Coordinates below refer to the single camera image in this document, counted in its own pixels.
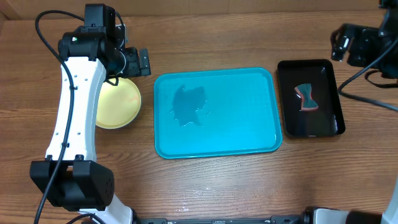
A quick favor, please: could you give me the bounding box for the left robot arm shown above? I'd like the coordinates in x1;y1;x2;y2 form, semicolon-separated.
30;4;150;223

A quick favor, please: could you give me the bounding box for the yellow-green plate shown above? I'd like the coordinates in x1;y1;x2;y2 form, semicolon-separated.
96;78;142;129

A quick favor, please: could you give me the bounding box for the red and green sponge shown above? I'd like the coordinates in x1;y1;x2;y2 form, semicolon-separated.
294;83;318;111

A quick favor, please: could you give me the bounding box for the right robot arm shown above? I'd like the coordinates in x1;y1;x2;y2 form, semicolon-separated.
298;0;397;224

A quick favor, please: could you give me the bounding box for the black plastic tray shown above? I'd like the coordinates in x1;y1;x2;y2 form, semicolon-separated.
277;59;346;138

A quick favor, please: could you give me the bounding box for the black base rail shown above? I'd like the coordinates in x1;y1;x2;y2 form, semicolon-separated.
81;214;358;224

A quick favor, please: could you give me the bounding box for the teal plastic tray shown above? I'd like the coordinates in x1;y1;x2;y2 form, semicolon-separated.
154;67;283;159

